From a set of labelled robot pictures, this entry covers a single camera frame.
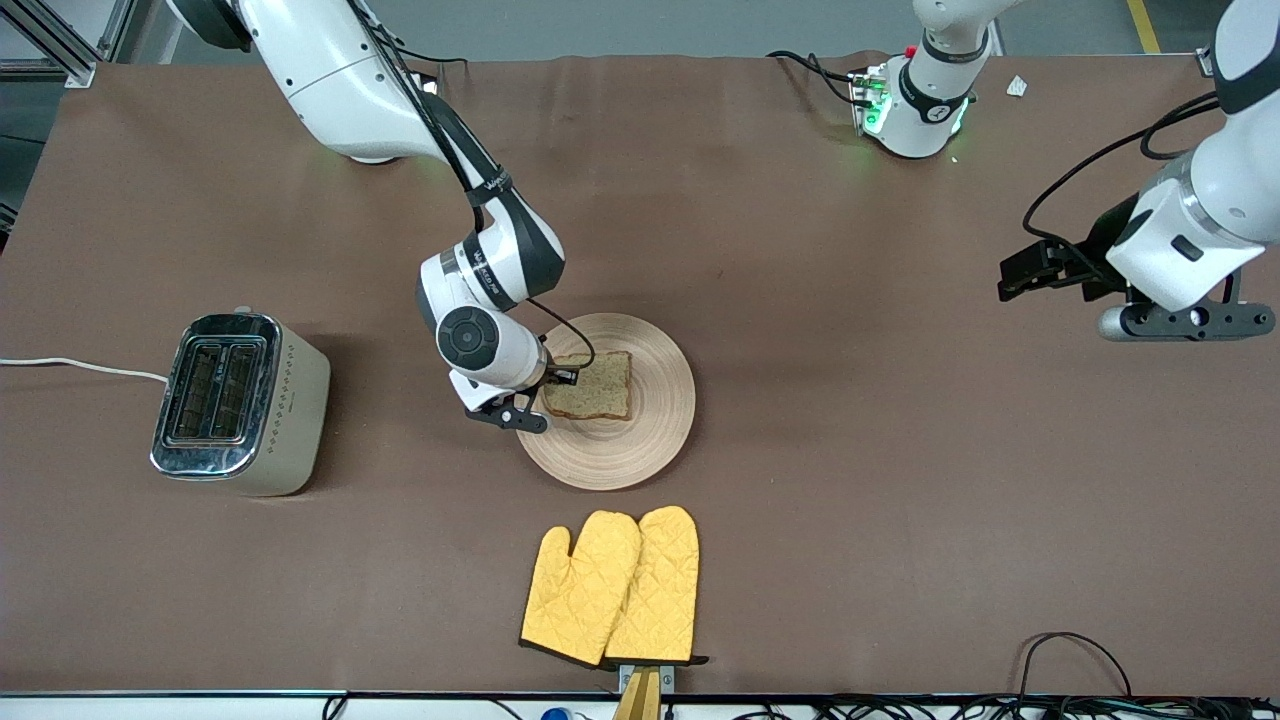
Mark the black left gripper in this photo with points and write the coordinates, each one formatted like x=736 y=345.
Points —
x=1101 y=246

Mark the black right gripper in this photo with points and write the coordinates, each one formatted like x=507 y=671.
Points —
x=553 y=376

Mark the brown bread slice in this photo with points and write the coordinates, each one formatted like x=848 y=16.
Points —
x=600 y=385

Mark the round wooden plate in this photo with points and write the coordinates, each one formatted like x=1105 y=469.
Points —
x=650 y=430

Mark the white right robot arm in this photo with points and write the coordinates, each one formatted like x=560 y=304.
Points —
x=330 y=80

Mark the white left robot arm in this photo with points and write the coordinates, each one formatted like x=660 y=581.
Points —
x=1230 y=190

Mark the cream and chrome toaster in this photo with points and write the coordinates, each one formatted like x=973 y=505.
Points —
x=290 y=420

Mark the white paper scrap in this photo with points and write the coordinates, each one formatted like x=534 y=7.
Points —
x=1017 y=86

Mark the yellow quilted oven mitt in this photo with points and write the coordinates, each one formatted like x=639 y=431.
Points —
x=575 y=600
x=665 y=590

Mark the brown table cover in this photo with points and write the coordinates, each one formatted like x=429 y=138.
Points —
x=800 y=250

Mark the wooden stick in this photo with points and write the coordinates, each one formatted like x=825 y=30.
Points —
x=640 y=700

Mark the aluminium frame profile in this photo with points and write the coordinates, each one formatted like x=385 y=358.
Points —
x=1210 y=65
x=60 y=55

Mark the small metal bracket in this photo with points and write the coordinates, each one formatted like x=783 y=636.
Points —
x=668 y=680

